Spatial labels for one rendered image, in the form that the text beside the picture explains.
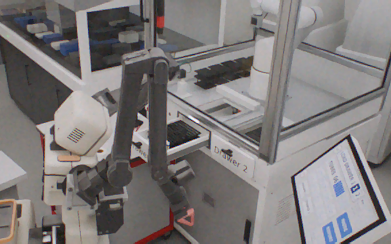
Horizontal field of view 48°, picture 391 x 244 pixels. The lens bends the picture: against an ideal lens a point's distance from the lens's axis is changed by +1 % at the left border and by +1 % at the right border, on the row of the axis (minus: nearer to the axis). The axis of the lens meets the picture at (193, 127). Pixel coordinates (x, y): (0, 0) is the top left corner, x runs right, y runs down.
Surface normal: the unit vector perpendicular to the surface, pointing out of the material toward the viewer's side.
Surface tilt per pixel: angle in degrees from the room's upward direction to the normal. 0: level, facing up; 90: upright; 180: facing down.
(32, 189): 0
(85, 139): 90
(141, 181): 90
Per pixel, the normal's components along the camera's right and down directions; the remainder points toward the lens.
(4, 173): 0.04, -0.87
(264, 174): -0.77, 0.29
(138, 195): 0.63, 0.40
